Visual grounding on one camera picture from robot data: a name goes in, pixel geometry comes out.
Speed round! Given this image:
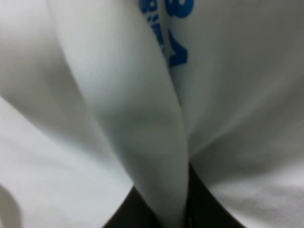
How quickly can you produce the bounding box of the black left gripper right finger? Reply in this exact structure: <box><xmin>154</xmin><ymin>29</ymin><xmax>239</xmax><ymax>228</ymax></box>
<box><xmin>186</xmin><ymin>165</ymin><xmax>238</xmax><ymax>228</ymax></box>

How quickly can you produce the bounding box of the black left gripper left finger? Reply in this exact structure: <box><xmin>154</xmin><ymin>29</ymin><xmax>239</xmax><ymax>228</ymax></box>
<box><xmin>104</xmin><ymin>187</ymin><xmax>159</xmax><ymax>228</ymax></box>

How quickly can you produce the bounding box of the white short sleeve shirt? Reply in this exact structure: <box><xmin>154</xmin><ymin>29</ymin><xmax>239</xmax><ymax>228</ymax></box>
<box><xmin>0</xmin><ymin>0</ymin><xmax>304</xmax><ymax>228</ymax></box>

